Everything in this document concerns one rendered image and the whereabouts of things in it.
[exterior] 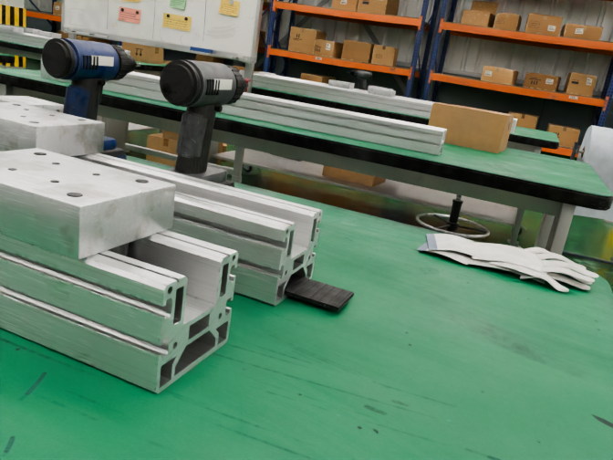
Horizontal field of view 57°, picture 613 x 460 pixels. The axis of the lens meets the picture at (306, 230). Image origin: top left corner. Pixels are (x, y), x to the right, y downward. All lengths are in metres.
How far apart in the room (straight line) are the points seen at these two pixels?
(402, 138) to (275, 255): 1.46
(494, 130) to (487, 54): 8.53
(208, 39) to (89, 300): 3.34
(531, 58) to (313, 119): 8.94
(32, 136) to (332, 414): 0.47
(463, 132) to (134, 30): 2.42
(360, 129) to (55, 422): 1.72
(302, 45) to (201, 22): 7.11
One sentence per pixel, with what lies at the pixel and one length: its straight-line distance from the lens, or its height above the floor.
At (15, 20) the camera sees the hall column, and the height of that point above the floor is 0.93.
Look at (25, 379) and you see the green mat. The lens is 0.46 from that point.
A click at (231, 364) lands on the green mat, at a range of 0.47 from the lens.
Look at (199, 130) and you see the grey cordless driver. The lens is 0.80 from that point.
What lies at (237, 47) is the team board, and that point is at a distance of 3.62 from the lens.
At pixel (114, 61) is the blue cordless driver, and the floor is 0.97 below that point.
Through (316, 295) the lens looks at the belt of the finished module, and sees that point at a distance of 0.60.
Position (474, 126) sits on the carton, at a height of 0.87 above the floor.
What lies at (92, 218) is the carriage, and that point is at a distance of 0.43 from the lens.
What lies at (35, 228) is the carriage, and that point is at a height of 0.88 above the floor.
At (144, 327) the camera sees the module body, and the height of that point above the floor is 0.83.
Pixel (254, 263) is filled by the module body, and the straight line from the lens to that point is 0.57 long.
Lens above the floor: 1.02
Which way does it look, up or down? 17 degrees down
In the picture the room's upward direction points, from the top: 9 degrees clockwise
